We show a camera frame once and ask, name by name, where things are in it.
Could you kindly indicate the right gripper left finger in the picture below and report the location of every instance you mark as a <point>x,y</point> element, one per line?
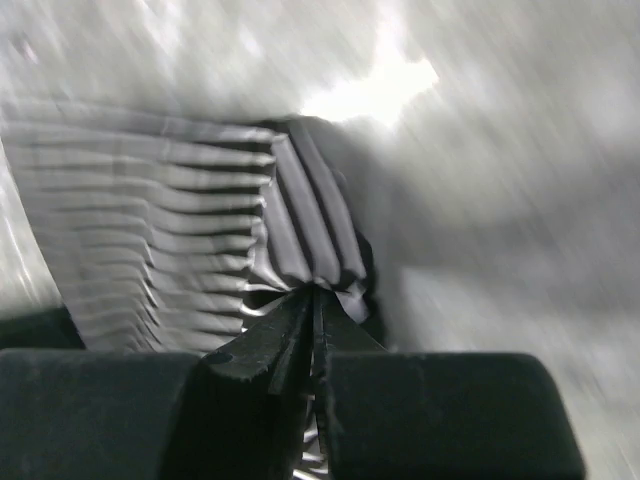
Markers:
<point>68,412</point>

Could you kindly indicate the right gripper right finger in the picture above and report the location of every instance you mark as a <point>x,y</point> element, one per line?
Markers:
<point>441,415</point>

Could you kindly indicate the black white striped tank top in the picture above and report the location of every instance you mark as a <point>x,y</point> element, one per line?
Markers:
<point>167,233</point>

